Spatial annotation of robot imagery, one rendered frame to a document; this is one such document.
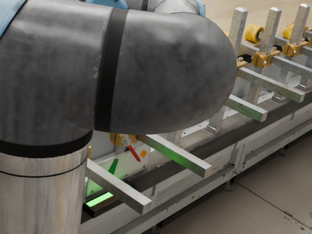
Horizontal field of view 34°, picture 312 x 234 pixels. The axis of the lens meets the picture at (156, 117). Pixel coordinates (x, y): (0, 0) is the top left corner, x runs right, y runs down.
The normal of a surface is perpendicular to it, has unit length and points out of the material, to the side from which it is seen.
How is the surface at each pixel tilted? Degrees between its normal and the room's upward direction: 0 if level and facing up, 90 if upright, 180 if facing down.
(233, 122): 0
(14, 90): 89
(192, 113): 107
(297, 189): 0
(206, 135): 0
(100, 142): 90
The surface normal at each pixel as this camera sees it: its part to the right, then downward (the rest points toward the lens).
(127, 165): 0.74, 0.40
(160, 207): 0.15, -0.88
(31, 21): 0.09, -0.45
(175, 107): 0.43, 0.56
